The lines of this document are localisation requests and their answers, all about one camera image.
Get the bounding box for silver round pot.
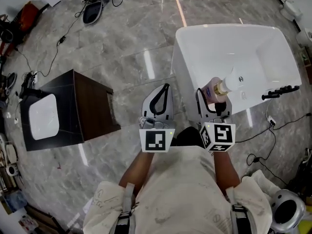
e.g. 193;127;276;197
270;188;307;233

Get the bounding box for dark grey oval case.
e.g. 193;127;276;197
82;0;103;26

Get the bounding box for orange bag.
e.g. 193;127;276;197
18;0;43;33

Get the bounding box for small white round appliance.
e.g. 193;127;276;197
5;163;19;177

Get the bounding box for white towel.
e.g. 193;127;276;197
241;169;290;200

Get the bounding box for beige printed t-shirt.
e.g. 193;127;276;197
82;145;273;234

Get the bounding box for long black cable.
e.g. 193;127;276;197
234;113;312;144

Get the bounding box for thin black adapter cable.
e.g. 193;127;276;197
14;0;88;79

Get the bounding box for white sink basin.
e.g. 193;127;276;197
28;93;60;141

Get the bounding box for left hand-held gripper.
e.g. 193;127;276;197
138;83;176;154

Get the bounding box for person's right forearm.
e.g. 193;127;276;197
214;150;241;196

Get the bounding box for person's left forearm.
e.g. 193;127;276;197
118;151;155;195

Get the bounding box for black trousers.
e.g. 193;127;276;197
170;126;206;149

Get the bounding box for white cable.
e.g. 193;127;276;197
265;98;274;118

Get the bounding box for grey harness strap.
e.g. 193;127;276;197
114;182;137;234
225;187;252;234

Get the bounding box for pink bottle with white pump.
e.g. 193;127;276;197
203;67;241;105

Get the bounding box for white ceramic fixture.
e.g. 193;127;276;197
279;0;304;22
295;28;312;49

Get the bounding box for white bathtub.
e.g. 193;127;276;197
170;23;303;116

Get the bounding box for dark wooden vanity cabinet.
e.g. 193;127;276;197
20;69;122;152

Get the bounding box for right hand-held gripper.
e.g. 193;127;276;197
196;88;236;153

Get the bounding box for black cable with adapter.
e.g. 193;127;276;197
246;127;293;188

